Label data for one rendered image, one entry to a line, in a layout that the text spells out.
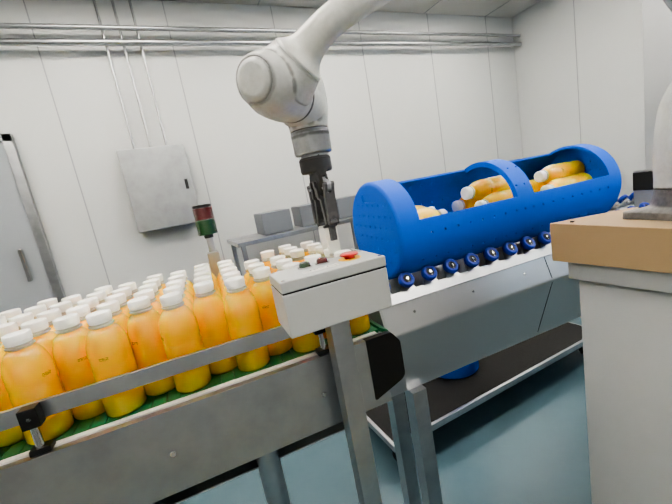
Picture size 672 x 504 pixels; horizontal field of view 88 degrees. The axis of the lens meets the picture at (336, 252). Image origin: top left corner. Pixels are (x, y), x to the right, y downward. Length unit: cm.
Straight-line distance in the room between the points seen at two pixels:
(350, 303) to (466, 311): 50
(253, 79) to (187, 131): 366
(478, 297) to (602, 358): 32
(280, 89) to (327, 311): 39
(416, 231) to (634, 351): 49
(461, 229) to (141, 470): 88
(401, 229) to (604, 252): 41
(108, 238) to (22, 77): 158
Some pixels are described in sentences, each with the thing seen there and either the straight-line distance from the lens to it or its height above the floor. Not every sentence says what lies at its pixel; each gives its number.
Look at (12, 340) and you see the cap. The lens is 80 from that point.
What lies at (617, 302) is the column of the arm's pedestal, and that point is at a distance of 88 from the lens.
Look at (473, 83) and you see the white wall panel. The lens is 639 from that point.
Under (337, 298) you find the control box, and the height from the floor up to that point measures 105.
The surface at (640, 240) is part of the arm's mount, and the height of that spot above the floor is 105.
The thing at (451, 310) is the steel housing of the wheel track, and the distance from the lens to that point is 103.
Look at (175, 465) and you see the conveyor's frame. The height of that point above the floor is 79.
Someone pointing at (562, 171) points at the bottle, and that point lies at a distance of 147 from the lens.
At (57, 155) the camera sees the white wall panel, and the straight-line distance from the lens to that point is 434.
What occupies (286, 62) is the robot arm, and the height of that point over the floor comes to 146.
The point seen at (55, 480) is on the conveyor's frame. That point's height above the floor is 85.
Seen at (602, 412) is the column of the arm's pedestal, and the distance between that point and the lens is 102.
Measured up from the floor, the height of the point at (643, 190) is 100.
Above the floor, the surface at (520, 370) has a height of 15.
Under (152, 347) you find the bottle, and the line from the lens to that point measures 79.
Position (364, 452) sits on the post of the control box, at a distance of 81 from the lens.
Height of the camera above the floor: 123
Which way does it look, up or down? 10 degrees down
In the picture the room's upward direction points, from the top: 10 degrees counter-clockwise
